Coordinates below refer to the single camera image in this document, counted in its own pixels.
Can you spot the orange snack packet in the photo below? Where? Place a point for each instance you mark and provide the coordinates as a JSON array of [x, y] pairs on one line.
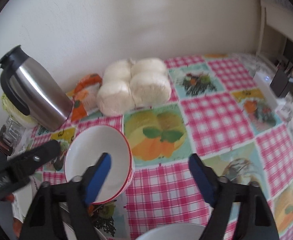
[[84, 96]]

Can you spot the napa cabbage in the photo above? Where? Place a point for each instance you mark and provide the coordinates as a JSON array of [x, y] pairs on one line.
[[24, 120]]

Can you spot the white power strip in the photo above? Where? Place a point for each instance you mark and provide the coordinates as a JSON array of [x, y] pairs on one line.
[[263, 82]]

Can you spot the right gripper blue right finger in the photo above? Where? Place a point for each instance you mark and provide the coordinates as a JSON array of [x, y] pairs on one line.
[[255, 219]]

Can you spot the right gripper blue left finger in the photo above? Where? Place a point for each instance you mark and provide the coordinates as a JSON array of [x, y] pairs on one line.
[[44, 219]]

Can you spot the white bowl with red rim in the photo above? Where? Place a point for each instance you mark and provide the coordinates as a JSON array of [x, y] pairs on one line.
[[89, 146]]

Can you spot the white shelf unit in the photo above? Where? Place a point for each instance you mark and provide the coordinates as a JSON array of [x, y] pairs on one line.
[[277, 17]]

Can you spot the pink checkered tablecloth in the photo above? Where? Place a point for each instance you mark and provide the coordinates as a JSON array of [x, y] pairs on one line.
[[217, 111]]

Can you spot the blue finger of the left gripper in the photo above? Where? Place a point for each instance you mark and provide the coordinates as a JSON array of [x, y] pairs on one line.
[[15, 173]]

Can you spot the stainless steel thermos jug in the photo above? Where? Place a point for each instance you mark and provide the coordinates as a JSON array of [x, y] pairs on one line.
[[32, 90]]

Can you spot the pale blue bowl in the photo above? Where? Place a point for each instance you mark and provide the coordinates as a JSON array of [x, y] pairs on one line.
[[176, 231]]

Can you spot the black power adapter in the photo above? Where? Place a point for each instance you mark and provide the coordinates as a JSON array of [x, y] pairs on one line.
[[281, 84]]

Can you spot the bag of white buns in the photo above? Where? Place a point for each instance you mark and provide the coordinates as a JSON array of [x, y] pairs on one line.
[[128, 84]]

